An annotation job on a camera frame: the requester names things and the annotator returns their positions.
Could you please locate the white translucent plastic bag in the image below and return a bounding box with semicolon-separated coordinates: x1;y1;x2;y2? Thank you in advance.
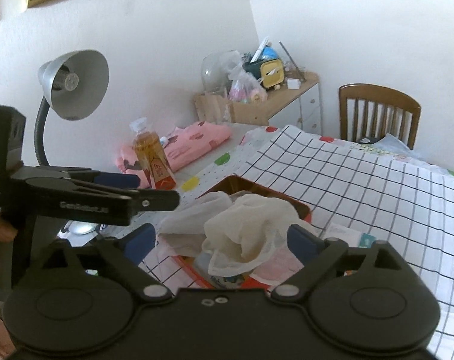
157;192;233;258

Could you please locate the white checkered tablecloth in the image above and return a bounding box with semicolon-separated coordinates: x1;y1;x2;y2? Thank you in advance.
110;123;454;360

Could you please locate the cardboard box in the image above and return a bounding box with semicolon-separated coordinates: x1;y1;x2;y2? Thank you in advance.
194;94;268;126

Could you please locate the white teal tissue pack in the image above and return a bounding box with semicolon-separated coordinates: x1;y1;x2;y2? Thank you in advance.
324;223;376;248

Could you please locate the glass fish bowl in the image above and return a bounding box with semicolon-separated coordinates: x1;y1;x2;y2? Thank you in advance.
201;50;243;93

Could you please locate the grey desk lamp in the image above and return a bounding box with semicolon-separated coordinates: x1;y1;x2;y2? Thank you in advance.
34;49;109;166

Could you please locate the brown wooden chair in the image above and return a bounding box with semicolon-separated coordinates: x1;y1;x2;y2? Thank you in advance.
339;83;421;150

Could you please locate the red metal tin box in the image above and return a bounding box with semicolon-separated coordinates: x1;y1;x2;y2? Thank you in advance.
173;175;312;289

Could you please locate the clear plastic bag with toys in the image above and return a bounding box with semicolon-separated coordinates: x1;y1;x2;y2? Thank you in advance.
228;63;268;104

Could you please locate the pink folded cloth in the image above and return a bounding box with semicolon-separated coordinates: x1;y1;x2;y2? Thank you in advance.
115;121;233;189

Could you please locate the amber liquid bottle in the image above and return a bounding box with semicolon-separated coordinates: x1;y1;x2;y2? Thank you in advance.
130;118;177;190

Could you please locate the wooden side cabinet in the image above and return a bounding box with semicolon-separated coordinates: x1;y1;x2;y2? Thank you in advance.
265;72;322;135

